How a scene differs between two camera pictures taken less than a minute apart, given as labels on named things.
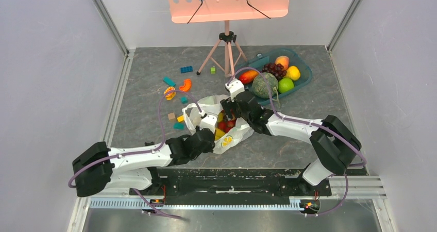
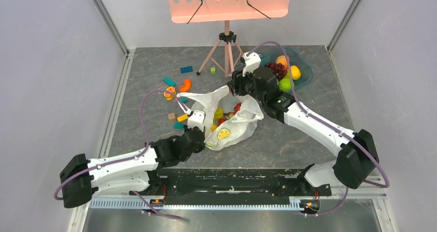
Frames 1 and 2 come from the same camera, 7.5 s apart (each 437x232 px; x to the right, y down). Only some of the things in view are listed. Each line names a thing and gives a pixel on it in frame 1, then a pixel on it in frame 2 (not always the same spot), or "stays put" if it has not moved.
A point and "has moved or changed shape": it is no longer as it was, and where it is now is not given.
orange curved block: x=186 y=86 stays put
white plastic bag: x=212 y=105 has moved or changed shape
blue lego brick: x=186 y=69 stays put
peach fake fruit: x=284 y=60 stays put
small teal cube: x=184 y=100 stays put
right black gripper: x=231 y=106 -> x=239 y=85
